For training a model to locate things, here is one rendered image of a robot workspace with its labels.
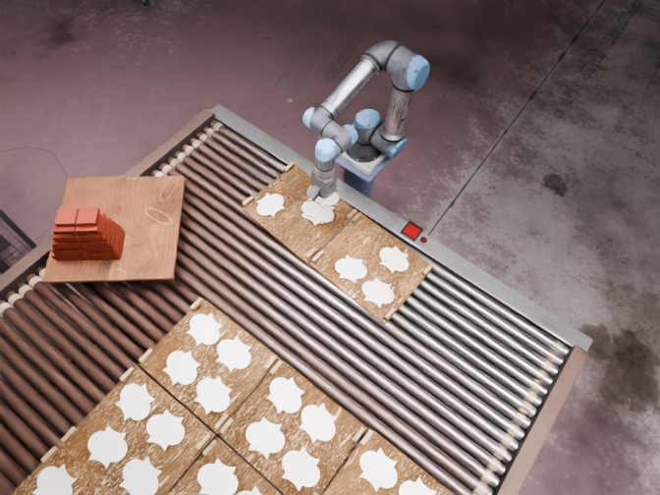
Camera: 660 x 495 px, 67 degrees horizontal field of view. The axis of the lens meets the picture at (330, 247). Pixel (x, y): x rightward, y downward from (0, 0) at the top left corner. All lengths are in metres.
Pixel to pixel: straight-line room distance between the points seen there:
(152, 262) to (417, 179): 2.11
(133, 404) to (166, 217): 0.75
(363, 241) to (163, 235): 0.85
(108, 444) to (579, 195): 3.27
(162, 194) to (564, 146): 2.99
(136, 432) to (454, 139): 2.93
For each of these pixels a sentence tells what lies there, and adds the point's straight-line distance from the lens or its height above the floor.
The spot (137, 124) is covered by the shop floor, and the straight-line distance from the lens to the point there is 4.05.
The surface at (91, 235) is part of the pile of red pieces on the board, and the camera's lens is 2.03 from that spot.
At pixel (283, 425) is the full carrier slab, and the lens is 1.92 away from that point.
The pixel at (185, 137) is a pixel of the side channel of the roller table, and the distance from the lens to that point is 2.57.
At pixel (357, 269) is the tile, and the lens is 2.11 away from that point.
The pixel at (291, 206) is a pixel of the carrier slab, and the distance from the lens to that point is 2.27.
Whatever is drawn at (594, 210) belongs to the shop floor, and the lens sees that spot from 3.91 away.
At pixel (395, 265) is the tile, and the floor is 0.94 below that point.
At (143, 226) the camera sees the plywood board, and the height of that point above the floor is 1.04.
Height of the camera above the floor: 2.83
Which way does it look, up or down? 61 degrees down
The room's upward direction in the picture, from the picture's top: 4 degrees clockwise
